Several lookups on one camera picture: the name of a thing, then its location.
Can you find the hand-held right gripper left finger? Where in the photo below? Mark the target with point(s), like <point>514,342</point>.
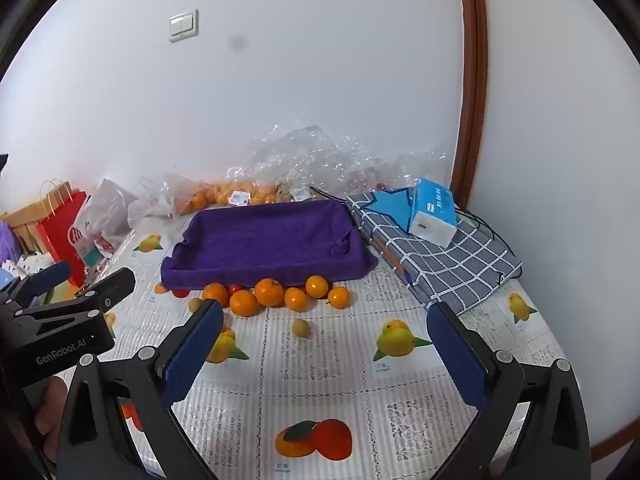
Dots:
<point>195,350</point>

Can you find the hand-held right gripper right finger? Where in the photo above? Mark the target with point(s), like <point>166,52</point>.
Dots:
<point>457,355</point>

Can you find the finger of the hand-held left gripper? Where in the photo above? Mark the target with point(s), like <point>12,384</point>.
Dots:
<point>112,287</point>
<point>47,276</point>

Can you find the small yellow-green fruit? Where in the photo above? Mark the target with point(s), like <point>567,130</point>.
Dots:
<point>301,328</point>
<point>195,304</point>

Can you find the large mandarin orange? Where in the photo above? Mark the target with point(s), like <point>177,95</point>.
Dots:
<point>269,292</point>

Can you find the purple cloth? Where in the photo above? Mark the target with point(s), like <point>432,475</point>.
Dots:
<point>270,240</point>

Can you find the person's left hand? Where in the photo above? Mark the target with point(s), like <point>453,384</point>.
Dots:
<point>47,410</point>

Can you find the white spotted cloth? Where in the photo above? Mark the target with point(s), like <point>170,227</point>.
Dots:
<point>27,263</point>

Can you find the red paper bag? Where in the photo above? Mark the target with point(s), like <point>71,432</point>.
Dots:
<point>62,245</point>

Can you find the brown paper bag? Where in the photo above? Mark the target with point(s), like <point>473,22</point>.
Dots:
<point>25,225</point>

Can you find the red cherry tomato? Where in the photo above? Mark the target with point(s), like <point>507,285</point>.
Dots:
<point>235,288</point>

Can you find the white plastic shopping bag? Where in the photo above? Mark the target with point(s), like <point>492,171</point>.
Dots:
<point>107,210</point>

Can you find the blue boxes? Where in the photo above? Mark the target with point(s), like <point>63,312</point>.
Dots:
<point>450,265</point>

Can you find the empty clear plastic bag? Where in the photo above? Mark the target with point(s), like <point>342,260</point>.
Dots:
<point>150,205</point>

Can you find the blue tissue pack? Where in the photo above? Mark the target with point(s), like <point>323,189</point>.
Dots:
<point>432,215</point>

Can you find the clear bag of oranges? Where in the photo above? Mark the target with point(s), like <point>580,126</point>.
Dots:
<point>225,192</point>

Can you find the small crumpled clear plastic bag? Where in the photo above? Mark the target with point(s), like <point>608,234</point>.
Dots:
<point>420,165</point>

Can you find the large crumpled clear plastic bag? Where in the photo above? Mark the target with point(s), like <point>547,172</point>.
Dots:
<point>310,155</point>

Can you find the white light switch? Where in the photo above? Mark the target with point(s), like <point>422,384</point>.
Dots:
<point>183,25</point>

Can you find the brown wooden door frame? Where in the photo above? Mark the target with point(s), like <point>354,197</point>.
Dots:
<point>472,60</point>

